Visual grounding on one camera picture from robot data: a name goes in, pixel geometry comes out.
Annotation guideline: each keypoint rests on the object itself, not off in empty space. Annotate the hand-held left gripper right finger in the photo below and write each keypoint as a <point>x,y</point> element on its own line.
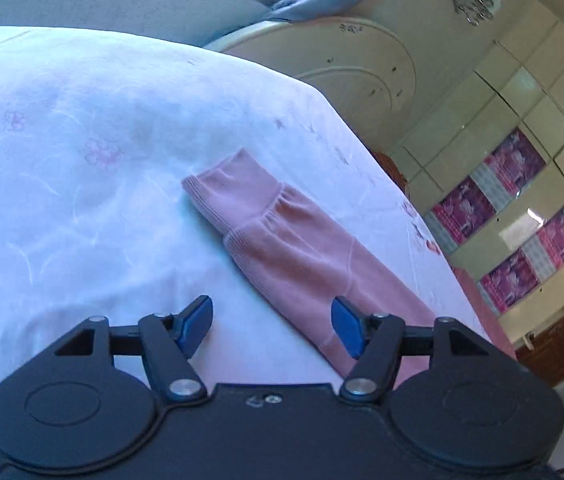
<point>348,325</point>

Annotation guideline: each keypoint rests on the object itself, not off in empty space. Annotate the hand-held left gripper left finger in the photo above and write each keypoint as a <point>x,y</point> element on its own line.
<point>194,322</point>

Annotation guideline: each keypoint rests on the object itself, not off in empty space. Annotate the pink knit sweater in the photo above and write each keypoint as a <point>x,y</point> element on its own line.
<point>287,240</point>

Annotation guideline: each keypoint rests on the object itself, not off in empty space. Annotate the white floral blanket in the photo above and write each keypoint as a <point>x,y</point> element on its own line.
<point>86,210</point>

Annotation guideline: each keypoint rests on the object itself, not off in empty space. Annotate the orange pillow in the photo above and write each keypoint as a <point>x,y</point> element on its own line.
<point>392,170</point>

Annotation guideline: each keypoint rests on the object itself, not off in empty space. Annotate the cream round headboard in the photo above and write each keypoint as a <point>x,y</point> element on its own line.
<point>342,65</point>

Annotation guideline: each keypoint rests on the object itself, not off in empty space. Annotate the cream wardrobe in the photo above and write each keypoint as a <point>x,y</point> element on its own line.
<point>527,90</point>

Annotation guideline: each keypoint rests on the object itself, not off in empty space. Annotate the purple wall poster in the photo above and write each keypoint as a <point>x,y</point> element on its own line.
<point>514,157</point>
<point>562,232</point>
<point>509,280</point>
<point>464,208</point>

